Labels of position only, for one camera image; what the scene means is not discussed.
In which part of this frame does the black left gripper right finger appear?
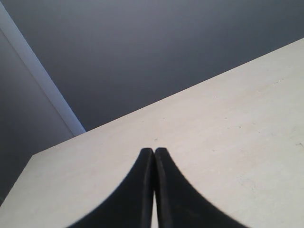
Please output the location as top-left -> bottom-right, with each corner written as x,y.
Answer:
155,148 -> 238,228

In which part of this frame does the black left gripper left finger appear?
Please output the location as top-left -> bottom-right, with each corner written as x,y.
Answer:
70,148 -> 154,228

